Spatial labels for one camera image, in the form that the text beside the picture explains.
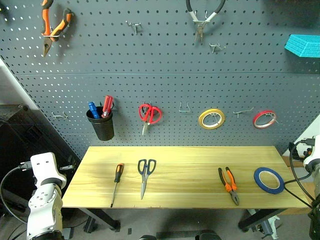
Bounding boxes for red scissors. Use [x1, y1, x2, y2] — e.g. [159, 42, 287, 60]
[138, 103, 163, 136]

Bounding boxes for black white handled pliers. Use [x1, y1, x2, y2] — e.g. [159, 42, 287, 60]
[185, 0, 227, 44]

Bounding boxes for yellow tape roll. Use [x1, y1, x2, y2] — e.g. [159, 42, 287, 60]
[198, 108, 226, 130]

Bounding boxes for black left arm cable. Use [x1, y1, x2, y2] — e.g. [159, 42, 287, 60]
[0, 161, 33, 225]

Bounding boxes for black cup holder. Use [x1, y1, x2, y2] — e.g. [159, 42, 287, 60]
[86, 106, 115, 142]

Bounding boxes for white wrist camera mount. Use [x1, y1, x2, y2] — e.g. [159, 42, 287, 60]
[303, 134, 320, 173]
[30, 152, 68, 186]

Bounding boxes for red tape roll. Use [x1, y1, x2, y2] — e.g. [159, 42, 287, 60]
[252, 110, 278, 130]

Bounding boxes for orange black long-nose pliers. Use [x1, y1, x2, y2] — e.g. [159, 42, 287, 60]
[40, 0, 74, 58]

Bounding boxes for orange black combination pliers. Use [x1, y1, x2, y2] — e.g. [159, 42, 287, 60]
[217, 166, 240, 206]

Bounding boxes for red handled screwdriver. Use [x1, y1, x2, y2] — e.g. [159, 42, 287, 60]
[101, 95, 115, 119]

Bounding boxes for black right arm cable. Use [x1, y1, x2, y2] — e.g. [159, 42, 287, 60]
[283, 139, 320, 209]

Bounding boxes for blue tape roll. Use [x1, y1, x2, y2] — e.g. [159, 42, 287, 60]
[253, 166, 286, 195]

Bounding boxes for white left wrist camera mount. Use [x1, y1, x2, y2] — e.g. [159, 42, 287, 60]
[30, 152, 68, 186]

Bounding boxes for dark grey pegboard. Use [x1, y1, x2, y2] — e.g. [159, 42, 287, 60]
[0, 0, 320, 161]

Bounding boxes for orange black screwdriver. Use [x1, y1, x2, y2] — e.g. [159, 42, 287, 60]
[110, 163, 125, 209]

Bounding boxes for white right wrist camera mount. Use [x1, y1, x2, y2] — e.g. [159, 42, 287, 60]
[303, 134, 320, 173]

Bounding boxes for metal pegboard hook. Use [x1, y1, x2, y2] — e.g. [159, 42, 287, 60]
[233, 107, 255, 119]
[51, 111, 69, 120]
[178, 101, 192, 113]
[125, 20, 142, 36]
[209, 42, 223, 54]

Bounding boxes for cyan plastic bin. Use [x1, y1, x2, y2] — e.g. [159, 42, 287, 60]
[284, 34, 320, 59]

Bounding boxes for black table leg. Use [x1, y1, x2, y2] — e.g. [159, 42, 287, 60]
[237, 208, 286, 232]
[77, 207, 122, 232]

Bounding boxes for black grey scissors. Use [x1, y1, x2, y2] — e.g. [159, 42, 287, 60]
[137, 158, 157, 201]

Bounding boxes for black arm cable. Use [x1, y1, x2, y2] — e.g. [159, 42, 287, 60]
[283, 139, 320, 209]
[0, 161, 33, 225]

